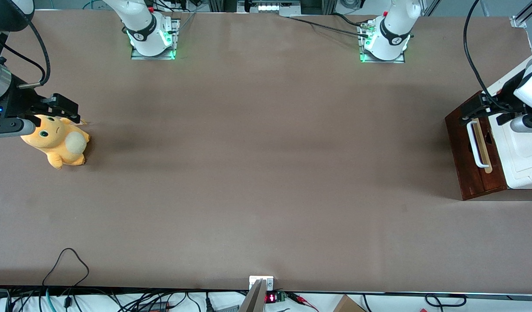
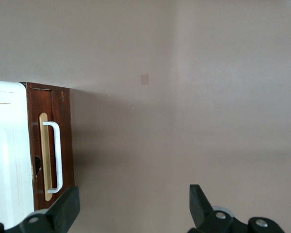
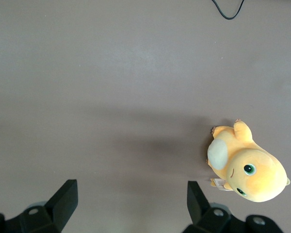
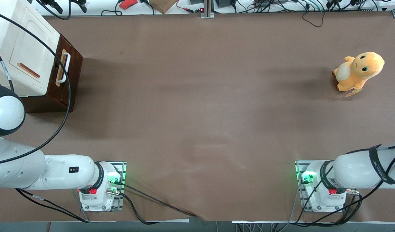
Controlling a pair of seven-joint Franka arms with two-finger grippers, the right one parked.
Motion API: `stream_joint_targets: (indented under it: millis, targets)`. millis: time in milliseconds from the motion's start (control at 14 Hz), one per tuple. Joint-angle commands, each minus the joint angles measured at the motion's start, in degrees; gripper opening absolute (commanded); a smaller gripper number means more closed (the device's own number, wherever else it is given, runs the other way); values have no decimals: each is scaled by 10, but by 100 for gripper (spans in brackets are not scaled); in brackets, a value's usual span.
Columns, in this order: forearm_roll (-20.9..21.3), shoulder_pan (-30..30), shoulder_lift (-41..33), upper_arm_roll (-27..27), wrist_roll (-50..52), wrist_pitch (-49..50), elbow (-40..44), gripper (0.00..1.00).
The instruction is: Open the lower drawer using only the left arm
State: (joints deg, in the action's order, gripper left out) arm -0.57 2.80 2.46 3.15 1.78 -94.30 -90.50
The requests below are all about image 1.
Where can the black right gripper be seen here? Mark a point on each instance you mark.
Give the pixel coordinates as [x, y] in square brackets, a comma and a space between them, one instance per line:
[19, 101]

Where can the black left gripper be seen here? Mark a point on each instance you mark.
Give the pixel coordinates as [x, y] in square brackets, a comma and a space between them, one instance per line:
[503, 94]

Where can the dark wooden drawer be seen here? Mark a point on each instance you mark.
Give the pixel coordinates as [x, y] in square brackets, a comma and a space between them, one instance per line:
[493, 173]

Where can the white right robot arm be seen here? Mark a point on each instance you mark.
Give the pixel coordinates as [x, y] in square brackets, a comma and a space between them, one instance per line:
[146, 30]

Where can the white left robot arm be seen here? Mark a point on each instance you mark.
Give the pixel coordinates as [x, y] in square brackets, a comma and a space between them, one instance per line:
[391, 30]

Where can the dark wooden drawer case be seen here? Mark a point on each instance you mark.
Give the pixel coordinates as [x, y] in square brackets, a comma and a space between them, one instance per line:
[458, 147]

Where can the yellow plush toy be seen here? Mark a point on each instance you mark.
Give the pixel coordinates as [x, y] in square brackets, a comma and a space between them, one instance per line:
[53, 143]

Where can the white cabinet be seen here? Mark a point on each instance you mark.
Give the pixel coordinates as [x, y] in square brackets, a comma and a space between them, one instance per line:
[526, 160]

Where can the lit white device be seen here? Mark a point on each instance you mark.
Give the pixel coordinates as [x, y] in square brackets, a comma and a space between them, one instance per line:
[270, 7]

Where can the brown cardboard box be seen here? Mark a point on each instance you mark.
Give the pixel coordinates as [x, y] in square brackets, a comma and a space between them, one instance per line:
[348, 305]

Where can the aluminium profile bar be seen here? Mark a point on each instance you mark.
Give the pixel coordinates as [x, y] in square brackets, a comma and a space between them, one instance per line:
[252, 301]

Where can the red LED display module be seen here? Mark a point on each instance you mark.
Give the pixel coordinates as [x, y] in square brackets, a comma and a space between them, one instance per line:
[271, 297]

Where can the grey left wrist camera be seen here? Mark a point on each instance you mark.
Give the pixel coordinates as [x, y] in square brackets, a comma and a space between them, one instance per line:
[523, 124]

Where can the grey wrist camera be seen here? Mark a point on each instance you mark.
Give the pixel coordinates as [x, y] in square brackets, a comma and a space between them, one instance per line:
[10, 127]
[523, 124]

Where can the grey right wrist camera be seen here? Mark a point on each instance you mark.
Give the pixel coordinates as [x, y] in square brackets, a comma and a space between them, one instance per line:
[10, 127]

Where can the aluminium frame profile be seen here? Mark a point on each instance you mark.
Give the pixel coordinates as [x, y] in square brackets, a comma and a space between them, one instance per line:
[519, 21]

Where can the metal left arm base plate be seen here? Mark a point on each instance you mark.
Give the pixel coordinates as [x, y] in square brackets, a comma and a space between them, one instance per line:
[365, 58]

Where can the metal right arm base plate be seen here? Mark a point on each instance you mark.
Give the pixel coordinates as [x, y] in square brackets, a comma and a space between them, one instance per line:
[175, 39]

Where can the white metal bracket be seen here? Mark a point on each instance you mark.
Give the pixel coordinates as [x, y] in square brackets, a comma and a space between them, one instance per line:
[268, 284]

